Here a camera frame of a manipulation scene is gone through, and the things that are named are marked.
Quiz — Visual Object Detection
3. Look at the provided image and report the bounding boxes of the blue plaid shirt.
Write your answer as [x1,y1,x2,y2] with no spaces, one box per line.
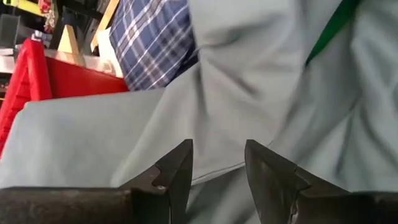
[108,0,199,91]

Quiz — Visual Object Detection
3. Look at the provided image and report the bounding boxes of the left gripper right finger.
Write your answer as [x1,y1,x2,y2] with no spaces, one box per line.
[244,139,398,224]

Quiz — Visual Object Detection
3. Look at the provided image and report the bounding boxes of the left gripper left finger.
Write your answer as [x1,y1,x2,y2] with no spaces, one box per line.
[0,139,194,224]

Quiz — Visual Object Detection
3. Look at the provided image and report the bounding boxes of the beige wooden desk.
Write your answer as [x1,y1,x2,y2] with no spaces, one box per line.
[0,48,119,77]

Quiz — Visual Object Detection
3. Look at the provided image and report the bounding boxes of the red plastic laundry bin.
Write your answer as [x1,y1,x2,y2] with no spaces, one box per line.
[0,39,130,156]

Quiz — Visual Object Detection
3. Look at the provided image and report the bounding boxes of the grey garment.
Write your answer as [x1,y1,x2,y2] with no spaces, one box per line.
[0,0,398,224]

